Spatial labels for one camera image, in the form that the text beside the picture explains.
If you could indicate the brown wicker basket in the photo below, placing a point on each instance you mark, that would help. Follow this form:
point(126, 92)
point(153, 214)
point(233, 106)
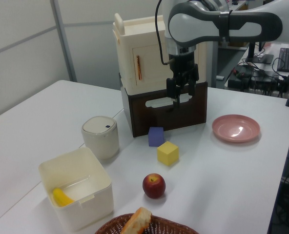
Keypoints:
point(164, 225)

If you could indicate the pink plate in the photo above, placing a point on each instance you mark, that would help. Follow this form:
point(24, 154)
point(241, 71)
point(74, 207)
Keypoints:
point(234, 129)

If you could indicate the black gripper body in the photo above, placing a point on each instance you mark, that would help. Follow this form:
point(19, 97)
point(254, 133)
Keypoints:
point(182, 63)

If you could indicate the red toy apple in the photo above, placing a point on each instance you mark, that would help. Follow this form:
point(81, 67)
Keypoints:
point(154, 186)

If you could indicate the ridged pale toy bread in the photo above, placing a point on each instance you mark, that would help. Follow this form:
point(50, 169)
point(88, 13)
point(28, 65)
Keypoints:
point(137, 220)

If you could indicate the white grey Franka robot arm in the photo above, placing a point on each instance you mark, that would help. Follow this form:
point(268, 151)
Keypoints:
point(195, 22)

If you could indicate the black keyboard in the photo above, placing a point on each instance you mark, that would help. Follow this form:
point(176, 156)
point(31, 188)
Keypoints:
point(288, 59)

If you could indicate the yellow cube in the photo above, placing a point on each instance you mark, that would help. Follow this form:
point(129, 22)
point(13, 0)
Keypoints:
point(167, 154)

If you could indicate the cream mini trash can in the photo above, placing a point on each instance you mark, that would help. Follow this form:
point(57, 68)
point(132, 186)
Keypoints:
point(100, 136)

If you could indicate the yellow toy banana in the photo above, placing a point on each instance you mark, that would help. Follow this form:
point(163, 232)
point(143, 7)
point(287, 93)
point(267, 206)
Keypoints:
point(61, 198)

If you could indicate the purple cube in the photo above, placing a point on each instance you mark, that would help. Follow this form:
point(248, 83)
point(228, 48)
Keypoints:
point(156, 136)

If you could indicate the cream toy cabinet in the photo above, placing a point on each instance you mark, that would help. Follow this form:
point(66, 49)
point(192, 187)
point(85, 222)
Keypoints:
point(144, 48)

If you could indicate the cream plastic open box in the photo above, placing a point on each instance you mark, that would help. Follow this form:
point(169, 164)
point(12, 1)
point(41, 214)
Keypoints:
point(98, 204)

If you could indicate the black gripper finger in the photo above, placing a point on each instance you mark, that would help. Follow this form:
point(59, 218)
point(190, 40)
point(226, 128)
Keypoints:
point(193, 83)
point(171, 87)

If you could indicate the white and brown appliance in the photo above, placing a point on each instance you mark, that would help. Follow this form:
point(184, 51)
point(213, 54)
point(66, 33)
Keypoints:
point(159, 117)

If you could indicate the grey metal partition post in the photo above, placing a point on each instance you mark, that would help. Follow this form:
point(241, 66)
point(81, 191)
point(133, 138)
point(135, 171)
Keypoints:
point(66, 41)

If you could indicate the black monitor stand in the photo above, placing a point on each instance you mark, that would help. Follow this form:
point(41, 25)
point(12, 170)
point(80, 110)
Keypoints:
point(253, 54)

